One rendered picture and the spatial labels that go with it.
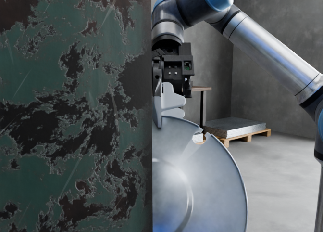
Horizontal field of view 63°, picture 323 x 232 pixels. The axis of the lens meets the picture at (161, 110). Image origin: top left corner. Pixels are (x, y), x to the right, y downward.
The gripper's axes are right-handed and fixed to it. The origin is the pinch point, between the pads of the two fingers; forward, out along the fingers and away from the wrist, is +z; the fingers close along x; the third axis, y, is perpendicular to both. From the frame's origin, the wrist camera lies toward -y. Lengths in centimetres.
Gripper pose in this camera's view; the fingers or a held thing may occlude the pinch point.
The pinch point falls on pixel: (155, 123)
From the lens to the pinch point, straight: 47.0
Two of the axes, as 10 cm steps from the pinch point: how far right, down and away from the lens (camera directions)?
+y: 10.0, 0.0, -0.2
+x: 0.2, 5.9, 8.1
